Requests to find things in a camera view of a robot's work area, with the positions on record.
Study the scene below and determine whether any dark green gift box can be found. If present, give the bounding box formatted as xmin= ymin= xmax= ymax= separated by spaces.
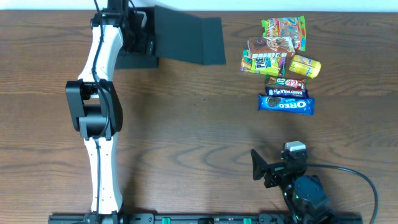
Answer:
xmin=115 ymin=6 xmax=226 ymax=70

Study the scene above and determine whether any blue Oreo pack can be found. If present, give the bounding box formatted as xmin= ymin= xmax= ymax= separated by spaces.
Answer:
xmin=257 ymin=95 xmax=315 ymax=116

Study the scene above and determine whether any brown Pocky box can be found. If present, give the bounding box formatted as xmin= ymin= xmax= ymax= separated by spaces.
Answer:
xmin=248 ymin=37 xmax=295 ymax=58

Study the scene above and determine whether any colourful gummy candy bag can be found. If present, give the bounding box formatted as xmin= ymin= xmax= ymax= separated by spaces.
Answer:
xmin=261 ymin=16 xmax=307 ymax=52

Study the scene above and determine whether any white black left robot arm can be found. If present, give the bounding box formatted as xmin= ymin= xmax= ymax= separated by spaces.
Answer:
xmin=65 ymin=0 xmax=159 ymax=223

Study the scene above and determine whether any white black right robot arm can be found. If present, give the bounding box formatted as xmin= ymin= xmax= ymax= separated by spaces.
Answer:
xmin=251 ymin=149 xmax=340 ymax=223

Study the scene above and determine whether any purple Dairy Milk bar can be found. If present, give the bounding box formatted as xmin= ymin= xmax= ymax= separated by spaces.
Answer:
xmin=265 ymin=86 xmax=309 ymax=99

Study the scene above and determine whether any red green KitKat bar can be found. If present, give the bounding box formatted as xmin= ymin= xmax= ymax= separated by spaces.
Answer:
xmin=265 ymin=75 xmax=307 ymax=90

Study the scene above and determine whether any yellow green Pretz box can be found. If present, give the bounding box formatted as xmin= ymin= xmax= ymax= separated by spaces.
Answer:
xmin=240 ymin=49 xmax=286 ymax=77

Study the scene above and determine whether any yellow Mentos bottle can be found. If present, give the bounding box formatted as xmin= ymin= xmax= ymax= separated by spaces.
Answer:
xmin=289 ymin=55 xmax=322 ymax=78

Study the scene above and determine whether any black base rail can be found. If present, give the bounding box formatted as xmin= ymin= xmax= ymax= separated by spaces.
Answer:
xmin=47 ymin=212 xmax=364 ymax=224

